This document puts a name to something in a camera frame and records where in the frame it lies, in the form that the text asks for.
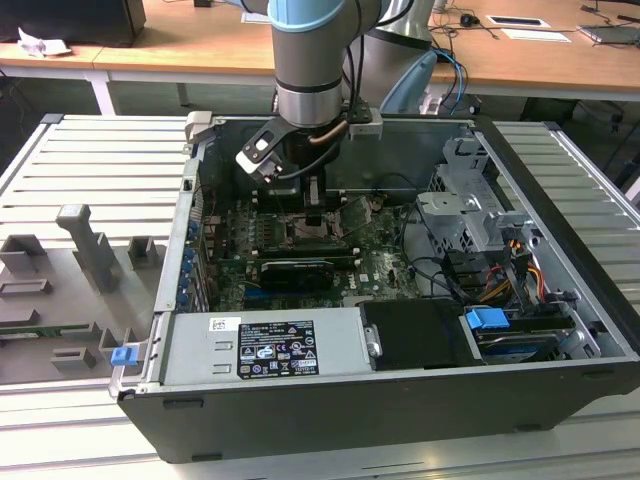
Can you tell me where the thin wire locking lever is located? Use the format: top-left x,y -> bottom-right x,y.
271,193 -> 291,241

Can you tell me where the metal socket cover frame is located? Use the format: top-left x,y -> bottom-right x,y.
339,196 -> 375,237

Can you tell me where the CPU socket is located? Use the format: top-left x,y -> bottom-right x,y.
282,212 -> 349,249

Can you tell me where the black RAM slot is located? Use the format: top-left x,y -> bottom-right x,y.
287,238 -> 362,255
218,252 -> 362,269

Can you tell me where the black graphics card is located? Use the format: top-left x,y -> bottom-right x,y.
258,259 -> 334,294

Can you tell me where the green motherboard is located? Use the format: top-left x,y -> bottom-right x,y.
199,192 -> 426,311

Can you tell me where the silver metal drive cage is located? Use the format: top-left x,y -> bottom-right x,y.
414,137 -> 541,256

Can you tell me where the wooden desk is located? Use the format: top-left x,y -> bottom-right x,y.
0,0 -> 441,109
429,0 -> 640,104

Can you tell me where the black plastic shroud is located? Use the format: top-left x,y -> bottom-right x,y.
362,299 -> 481,374

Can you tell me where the grey power supply unit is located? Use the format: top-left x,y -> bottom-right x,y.
162,307 -> 381,386

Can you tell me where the hard disk in blue carrier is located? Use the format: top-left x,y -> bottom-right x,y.
462,307 -> 576,364

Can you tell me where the white paper sheet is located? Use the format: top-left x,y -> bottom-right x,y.
501,27 -> 574,44

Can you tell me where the black computer box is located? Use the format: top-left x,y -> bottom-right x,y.
0,0 -> 147,49

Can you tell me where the open black PC case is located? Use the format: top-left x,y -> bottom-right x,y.
108,110 -> 640,464

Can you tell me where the crumpled white paper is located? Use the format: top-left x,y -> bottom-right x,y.
17,27 -> 72,59

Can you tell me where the grey parts rack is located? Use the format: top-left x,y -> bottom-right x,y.
0,203 -> 169,386

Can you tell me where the green RAM stick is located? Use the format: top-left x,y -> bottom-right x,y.
0,324 -> 94,337

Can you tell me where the grey laptop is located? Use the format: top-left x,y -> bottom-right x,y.
577,22 -> 640,47

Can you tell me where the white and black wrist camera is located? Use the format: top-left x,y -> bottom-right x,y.
234,119 -> 297,187

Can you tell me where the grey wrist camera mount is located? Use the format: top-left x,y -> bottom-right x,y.
347,107 -> 385,140

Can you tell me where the blue cable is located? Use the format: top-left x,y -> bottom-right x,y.
438,47 -> 470,109

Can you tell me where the flat black cable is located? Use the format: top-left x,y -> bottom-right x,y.
503,247 -> 532,314

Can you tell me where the orange yellow wire bundle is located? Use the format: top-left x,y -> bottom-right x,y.
479,239 -> 546,304

